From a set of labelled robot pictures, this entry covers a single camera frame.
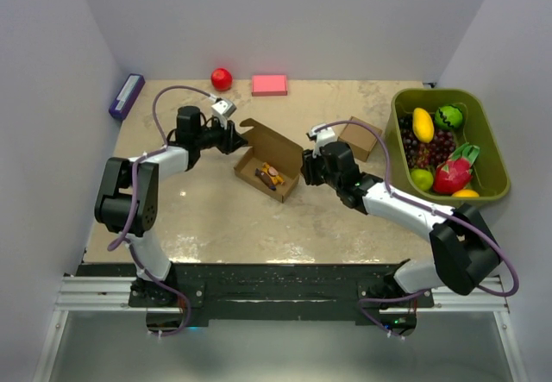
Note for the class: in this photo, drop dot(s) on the aluminium rail frame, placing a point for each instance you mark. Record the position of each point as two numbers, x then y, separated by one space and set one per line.
95 335

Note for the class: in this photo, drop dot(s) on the pink rectangular box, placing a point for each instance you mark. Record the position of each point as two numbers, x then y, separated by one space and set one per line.
269 85

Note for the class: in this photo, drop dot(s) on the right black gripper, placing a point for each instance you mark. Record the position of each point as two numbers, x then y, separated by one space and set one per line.
309 165

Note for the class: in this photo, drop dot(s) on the purple blue box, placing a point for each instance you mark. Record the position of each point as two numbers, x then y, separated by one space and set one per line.
126 97

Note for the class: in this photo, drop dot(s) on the purple grapes bunch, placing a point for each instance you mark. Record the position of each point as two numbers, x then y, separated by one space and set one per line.
420 155

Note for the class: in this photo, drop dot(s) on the yellow mango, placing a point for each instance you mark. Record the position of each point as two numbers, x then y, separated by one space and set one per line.
422 125

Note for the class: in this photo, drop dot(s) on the large brown cardboard box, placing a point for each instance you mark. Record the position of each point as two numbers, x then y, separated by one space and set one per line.
267 146

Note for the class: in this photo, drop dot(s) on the orange fruit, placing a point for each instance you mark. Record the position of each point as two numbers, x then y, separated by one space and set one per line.
466 193

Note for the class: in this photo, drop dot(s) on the small snack wrapper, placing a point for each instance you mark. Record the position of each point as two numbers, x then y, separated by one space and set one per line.
269 176

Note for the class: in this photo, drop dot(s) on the red dragon fruit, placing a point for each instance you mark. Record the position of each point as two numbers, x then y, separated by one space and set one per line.
456 171

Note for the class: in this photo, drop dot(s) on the small folded cardboard box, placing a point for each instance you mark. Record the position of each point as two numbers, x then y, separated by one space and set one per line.
361 141

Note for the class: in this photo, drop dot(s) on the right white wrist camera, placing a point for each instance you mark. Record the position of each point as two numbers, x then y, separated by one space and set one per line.
321 135

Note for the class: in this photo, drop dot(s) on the red apple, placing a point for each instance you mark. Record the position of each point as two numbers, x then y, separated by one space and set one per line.
221 79

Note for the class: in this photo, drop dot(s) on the green round fruit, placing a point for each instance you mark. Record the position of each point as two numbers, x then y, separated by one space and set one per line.
448 117

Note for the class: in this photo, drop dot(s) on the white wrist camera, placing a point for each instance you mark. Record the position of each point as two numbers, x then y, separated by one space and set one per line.
321 135
221 110

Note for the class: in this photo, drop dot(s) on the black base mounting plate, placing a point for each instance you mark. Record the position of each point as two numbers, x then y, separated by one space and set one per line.
197 294

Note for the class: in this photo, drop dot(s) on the olive green plastic bin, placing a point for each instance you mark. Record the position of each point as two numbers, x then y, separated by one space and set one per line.
490 178

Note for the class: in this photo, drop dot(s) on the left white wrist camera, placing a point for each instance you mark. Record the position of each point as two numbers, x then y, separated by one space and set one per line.
221 110

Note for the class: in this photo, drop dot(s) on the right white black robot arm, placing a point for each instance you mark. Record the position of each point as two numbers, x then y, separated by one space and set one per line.
460 260

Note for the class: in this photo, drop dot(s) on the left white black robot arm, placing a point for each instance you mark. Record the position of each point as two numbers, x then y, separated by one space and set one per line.
127 199

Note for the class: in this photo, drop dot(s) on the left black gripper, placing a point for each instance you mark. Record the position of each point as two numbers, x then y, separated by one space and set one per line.
231 140

